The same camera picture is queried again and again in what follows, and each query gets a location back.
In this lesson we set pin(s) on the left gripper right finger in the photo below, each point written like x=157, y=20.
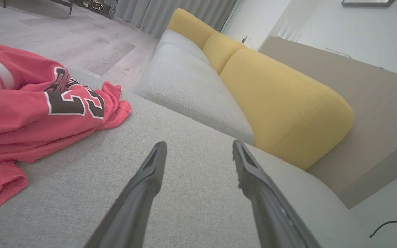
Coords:
x=264, y=199

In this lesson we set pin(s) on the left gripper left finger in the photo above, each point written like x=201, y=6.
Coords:
x=140, y=193

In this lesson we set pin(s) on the red basketball jersey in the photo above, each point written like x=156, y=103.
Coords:
x=29, y=117

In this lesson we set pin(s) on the large grey sofa seat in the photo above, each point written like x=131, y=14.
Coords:
x=198, y=213

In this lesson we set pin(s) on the yellow sofa back cushion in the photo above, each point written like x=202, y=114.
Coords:
x=188, y=26
x=221, y=50
x=288, y=103

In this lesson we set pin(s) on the grey sofa seat cushion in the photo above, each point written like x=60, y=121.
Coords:
x=191, y=89
x=177, y=38

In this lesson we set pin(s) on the grey curtain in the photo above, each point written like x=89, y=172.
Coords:
x=164, y=13

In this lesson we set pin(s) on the wheeled background robot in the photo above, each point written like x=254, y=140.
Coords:
x=100, y=7

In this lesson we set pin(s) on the dark picture frame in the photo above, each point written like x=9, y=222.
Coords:
x=367, y=2

